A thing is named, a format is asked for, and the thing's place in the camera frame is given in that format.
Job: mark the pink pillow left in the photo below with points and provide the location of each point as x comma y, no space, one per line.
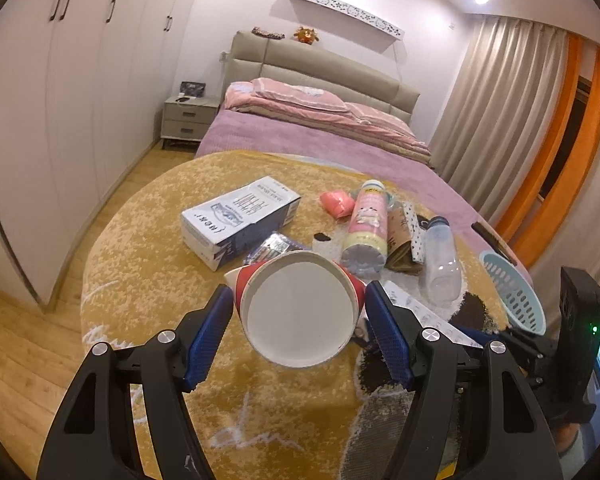
301,96

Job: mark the pink pillow right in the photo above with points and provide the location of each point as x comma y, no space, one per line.
372,117

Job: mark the white heart pattern bag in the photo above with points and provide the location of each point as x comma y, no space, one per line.
417,233

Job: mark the white wardrobe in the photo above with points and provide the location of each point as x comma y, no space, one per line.
81,87

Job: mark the round yellow panda rug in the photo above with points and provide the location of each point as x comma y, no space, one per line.
254,419

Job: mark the brown paper bag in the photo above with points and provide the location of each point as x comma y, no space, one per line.
400,258

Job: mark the pink yogurt drink bottle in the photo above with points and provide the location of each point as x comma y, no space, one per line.
365,248

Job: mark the dark brush on bed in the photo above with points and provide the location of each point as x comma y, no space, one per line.
492,239

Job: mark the light blue plastic basket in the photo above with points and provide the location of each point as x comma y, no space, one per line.
522,306

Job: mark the pink folded quilt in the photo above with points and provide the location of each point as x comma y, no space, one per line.
239,97

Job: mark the pink pillow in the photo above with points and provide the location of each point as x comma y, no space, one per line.
301,96
372,117

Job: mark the dark ornament on headboard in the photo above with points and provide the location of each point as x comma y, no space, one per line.
259,32

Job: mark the bed with purple blanket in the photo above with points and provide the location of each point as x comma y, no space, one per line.
232,130

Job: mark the white decorative wall shelf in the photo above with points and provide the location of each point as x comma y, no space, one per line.
361,16

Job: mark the beige padded headboard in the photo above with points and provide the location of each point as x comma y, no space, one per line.
287,61

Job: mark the beige curtain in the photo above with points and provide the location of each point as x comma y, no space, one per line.
499,110

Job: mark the picture frame on nightstand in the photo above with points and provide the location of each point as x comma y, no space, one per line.
192,89

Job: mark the pink packet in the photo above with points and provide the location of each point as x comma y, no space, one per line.
339,204

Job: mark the red white paper cup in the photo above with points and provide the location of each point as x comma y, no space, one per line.
298,309

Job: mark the clear plastic bottle blue cap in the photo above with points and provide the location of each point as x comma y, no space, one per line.
441,279

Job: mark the grey bedside nightstand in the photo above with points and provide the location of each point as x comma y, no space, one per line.
187,119

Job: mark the orange plush toy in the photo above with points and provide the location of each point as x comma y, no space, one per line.
306,35

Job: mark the white and blue box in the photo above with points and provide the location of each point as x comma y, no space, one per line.
228,226

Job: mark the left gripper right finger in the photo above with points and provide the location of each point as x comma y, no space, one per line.
506,434

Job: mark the dark snack packet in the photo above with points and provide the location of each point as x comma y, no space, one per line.
276,244

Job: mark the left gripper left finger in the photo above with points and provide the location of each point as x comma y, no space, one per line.
93,436

